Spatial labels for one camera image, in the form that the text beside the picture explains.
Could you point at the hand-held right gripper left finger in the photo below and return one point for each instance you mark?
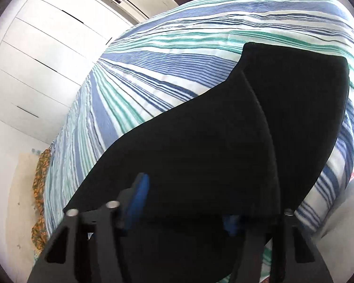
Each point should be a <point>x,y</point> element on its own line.
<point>141,191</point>

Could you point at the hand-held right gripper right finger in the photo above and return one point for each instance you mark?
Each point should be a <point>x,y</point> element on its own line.
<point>231,227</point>

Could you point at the black pants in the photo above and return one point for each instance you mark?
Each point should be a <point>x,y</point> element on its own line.
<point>209,138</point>

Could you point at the orange patterned cloth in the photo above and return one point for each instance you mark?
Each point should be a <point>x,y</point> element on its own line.
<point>41,182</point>

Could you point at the white bed base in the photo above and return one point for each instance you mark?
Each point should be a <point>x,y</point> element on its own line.
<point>345,212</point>

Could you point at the blue green striped bed cover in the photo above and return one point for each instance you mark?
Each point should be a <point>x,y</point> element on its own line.
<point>165,64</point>

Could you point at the white wardrobe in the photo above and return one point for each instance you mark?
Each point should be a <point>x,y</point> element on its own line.
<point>47,50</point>

